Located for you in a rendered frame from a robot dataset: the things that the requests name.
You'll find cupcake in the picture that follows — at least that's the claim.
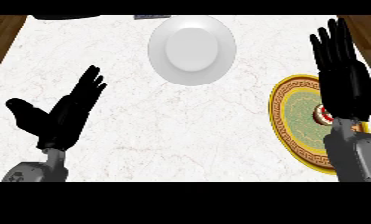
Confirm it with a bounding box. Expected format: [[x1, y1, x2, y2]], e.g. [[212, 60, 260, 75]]
[[313, 103, 335, 126]]

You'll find gold and green patterned plate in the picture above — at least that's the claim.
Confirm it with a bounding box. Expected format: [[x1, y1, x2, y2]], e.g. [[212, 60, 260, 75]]
[[268, 73, 338, 175]]

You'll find grey flat object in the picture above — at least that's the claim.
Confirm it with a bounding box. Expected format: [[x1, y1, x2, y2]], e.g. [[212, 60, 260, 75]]
[[134, 14, 171, 21]]

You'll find white plate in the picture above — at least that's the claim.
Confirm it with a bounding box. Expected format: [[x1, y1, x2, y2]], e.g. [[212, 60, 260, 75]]
[[146, 15, 237, 87]]

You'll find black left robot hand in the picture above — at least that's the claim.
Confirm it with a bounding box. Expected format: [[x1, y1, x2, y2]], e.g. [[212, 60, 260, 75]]
[[5, 65, 109, 152]]

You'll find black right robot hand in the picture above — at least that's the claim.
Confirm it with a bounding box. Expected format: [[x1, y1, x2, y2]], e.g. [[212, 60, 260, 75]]
[[310, 17, 371, 123]]

